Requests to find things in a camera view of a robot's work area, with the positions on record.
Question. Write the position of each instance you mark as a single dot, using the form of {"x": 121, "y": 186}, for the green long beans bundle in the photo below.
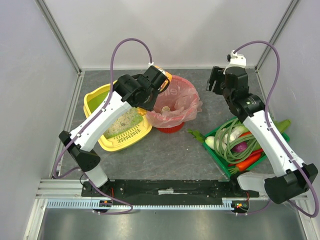
{"x": 225, "y": 150}

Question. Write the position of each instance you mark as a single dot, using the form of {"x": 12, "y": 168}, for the orange litter scoop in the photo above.
{"x": 162, "y": 88}

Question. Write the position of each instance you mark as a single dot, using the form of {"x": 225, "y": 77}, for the pink plastic bin liner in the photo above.
{"x": 185, "y": 105}

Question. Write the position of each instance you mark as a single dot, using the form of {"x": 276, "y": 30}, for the green leafy vegetable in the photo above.
{"x": 283, "y": 125}

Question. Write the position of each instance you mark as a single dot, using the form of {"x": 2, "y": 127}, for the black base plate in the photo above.
{"x": 217, "y": 189}

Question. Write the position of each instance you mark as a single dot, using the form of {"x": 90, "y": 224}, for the grey slotted cable duct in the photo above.
{"x": 99, "y": 204}

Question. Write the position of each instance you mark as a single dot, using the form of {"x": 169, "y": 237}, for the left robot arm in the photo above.
{"x": 137, "y": 91}

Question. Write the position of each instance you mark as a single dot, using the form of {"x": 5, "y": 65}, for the cat litter sand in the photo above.
{"x": 124, "y": 123}

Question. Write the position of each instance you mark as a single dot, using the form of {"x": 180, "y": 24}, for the orange carrot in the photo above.
{"x": 243, "y": 165}

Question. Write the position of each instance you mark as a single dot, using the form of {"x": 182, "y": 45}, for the litter clump in bin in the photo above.
{"x": 165, "y": 109}

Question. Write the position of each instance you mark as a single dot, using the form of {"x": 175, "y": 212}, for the red plastic waste basket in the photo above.
{"x": 170, "y": 128}

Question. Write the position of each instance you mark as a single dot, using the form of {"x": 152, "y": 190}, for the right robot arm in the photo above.
{"x": 292, "y": 176}

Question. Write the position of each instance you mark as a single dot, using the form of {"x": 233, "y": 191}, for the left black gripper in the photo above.
{"x": 158, "y": 77}

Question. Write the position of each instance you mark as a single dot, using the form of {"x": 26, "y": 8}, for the purple onion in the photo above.
{"x": 241, "y": 147}

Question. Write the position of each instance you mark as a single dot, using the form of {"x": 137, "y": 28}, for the white radish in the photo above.
{"x": 210, "y": 142}

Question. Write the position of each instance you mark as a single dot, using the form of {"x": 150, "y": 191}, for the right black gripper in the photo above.
{"x": 215, "y": 78}

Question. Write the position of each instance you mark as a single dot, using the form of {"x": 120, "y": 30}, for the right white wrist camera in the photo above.
{"x": 235, "y": 59}

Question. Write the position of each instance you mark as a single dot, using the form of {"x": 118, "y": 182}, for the yellow litter box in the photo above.
{"x": 92, "y": 101}

